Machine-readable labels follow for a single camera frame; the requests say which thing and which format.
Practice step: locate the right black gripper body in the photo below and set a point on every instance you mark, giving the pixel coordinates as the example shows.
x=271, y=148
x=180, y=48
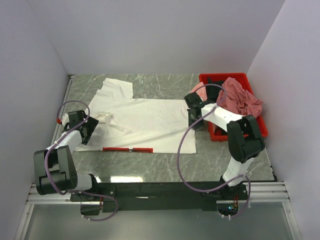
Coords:
x=191, y=119

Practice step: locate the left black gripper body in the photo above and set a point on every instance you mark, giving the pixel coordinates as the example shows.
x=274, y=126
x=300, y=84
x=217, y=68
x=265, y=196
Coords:
x=90, y=126

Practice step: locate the white t shirt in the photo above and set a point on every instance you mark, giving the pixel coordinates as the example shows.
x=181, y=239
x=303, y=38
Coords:
x=128, y=122

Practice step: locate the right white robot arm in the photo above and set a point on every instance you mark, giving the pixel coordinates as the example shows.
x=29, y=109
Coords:
x=245, y=141

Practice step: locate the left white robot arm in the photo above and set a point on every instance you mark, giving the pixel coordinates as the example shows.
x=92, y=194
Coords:
x=55, y=165

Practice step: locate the light pink t shirt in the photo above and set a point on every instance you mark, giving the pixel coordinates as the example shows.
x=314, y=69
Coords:
x=200, y=89

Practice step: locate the black t shirt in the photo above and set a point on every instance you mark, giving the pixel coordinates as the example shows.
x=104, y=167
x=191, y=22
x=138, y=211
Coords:
x=212, y=92

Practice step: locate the red plastic bin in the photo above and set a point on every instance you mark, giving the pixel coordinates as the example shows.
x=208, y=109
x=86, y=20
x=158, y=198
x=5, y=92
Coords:
x=216, y=134

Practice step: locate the dusty pink t shirt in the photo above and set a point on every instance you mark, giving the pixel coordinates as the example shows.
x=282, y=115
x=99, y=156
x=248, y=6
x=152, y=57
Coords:
x=238, y=100

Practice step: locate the black base beam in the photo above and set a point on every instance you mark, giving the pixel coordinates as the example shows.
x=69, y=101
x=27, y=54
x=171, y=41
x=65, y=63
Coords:
x=144, y=196

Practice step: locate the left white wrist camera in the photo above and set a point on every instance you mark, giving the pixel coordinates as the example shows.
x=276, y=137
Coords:
x=63, y=120

